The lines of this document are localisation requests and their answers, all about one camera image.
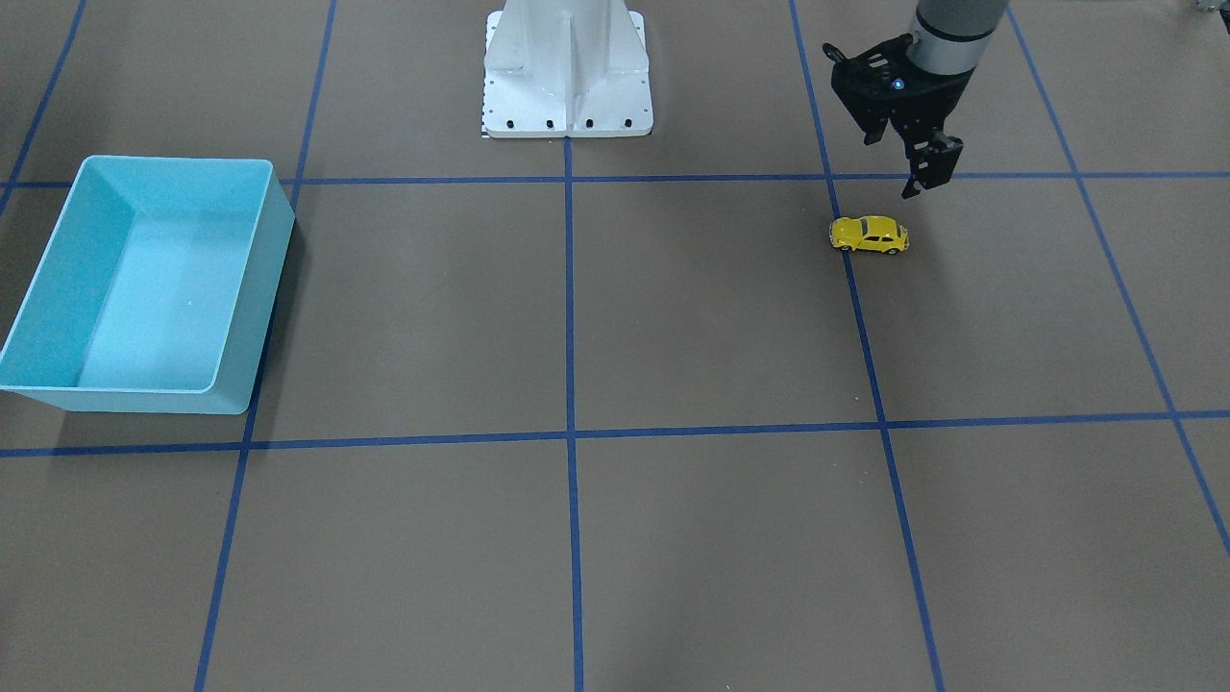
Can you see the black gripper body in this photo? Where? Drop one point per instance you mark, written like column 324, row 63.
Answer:
column 941, row 102

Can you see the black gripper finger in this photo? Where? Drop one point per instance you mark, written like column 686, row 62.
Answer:
column 943, row 153
column 916, row 153

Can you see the yellow beetle toy car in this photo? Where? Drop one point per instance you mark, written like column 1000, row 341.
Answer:
column 873, row 233

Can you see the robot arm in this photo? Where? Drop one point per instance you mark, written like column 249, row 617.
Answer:
column 959, row 32

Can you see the light blue plastic bin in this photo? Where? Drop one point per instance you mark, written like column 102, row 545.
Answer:
column 156, row 288

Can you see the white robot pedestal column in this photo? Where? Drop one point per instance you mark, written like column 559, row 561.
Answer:
column 566, row 69

